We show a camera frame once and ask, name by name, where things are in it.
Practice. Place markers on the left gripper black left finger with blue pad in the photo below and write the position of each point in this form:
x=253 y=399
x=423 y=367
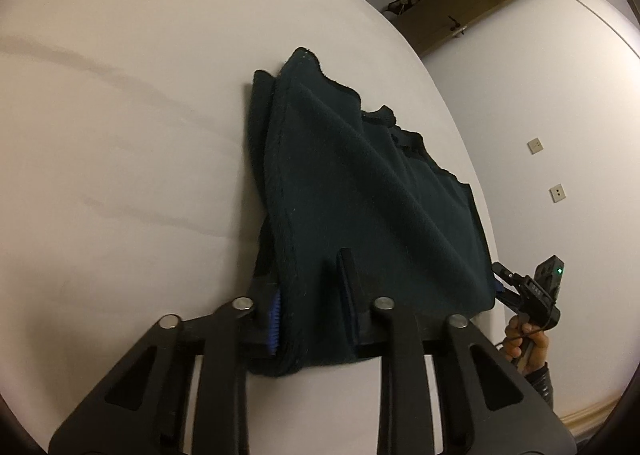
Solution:
x=181 y=389

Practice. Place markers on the person in doorway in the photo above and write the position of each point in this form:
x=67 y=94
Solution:
x=398 y=7

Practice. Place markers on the white bed mattress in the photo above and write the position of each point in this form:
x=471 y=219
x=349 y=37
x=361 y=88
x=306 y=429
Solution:
x=125 y=187

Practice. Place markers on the person's right hand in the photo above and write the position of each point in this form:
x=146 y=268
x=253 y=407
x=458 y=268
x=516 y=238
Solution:
x=525 y=344

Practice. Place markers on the dark green garment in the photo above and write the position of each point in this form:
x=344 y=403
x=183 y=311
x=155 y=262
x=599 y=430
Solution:
x=334 y=177

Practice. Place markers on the upper wall switch plate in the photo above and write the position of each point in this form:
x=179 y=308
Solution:
x=535 y=146

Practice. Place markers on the lower wall socket plate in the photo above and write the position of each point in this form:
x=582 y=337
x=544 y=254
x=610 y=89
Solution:
x=557 y=193

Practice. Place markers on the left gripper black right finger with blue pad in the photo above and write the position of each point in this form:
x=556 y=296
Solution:
x=445 y=388

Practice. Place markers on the right forearm dark sleeve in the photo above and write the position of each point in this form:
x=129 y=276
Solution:
x=540 y=380

